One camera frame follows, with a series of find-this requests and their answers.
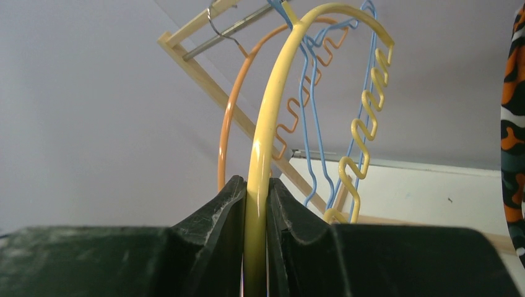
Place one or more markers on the light blue wire hanger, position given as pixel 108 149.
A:
pixel 308 80

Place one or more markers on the wooden clothes rack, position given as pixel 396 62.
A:
pixel 171 43

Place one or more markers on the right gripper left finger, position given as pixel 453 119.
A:
pixel 199 256

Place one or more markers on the orange camouflage print shorts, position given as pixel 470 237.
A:
pixel 512 136

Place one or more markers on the cream wooden hanger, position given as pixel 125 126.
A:
pixel 254 254

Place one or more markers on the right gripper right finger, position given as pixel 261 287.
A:
pixel 309 257

